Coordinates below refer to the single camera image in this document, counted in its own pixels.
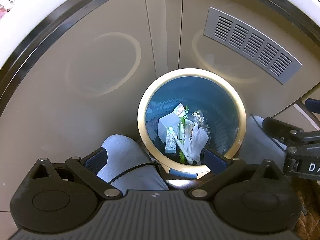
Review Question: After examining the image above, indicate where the white paper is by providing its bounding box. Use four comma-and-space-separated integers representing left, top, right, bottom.
183, 122, 209, 164

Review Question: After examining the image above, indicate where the light blue floral box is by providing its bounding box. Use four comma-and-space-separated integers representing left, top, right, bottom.
165, 127, 177, 154

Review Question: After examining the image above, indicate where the translucent plastic box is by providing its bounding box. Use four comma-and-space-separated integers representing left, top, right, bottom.
157, 112, 181, 142

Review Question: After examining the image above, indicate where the white toothbrush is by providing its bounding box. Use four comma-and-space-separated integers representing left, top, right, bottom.
167, 127, 194, 165

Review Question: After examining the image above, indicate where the clear plastic bag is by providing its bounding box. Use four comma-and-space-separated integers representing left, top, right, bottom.
191, 110, 209, 130

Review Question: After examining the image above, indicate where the blue trash bin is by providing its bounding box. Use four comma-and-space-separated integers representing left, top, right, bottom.
137, 68, 246, 179

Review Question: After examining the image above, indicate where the light blue slipper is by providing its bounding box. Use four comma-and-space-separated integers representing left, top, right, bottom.
238, 114, 286, 169
97, 134, 169, 194

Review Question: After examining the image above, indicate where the cabinet vent grille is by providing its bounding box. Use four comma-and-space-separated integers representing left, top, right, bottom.
204, 7, 303, 84

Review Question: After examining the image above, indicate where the plastic bag with meat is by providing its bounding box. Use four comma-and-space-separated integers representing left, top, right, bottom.
0, 3, 12, 19

